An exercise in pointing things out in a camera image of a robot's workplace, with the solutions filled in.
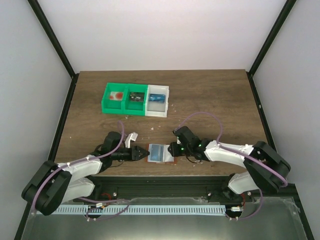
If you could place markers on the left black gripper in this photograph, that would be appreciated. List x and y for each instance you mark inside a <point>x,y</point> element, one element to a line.
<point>135,153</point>

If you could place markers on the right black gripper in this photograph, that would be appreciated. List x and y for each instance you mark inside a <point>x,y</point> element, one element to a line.
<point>174,152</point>

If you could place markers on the light blue credit card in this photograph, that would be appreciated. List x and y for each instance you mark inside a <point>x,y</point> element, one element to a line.
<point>156,153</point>

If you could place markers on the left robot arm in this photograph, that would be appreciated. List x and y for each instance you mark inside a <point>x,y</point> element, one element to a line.
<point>57,183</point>

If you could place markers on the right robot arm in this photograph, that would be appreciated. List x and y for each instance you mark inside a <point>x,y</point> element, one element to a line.
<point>265,169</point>

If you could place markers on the blue card in bin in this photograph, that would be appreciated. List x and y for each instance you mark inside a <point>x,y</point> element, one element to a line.
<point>157,98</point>

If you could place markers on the black card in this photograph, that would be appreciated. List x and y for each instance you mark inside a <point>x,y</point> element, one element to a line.
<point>136,96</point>

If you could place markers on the red white card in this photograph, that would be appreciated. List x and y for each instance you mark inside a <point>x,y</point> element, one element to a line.
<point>116,95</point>

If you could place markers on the white bin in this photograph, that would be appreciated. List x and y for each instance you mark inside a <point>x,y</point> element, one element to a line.
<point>157,109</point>

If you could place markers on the green bin left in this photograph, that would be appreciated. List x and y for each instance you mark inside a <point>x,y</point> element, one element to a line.
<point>112,107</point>

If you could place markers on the green bin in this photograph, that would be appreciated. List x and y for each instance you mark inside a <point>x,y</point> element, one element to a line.
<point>135,108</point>
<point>112,107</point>

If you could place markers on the green bin middle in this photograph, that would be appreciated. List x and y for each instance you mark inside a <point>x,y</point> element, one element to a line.
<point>135,108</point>

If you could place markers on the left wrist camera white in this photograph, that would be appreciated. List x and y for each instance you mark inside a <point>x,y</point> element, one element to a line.
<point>132,137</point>

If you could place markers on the black aluminium front rail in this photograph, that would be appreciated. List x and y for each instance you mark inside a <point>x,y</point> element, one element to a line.
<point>209,188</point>

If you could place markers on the light blue cable duct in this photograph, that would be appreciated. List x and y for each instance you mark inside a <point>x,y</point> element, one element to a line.
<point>143,210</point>

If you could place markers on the left black frame post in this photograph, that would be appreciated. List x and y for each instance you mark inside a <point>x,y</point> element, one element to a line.
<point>44,22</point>

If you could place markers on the black frame post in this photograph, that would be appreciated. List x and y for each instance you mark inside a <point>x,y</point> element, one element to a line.
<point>44,22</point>
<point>280,20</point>

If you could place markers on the right black frame post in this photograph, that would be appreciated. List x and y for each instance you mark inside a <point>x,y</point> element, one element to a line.
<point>280,20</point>

